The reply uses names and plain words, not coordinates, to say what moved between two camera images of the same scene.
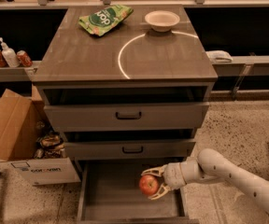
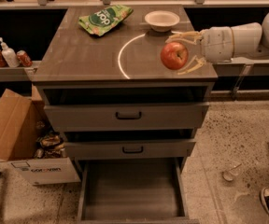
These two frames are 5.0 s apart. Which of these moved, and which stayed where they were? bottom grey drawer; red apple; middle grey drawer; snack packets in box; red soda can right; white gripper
Moved: red apple; white gripper
Stayed: bottom grey drawer; snack packets in box; middle grey drawer; red soda can right
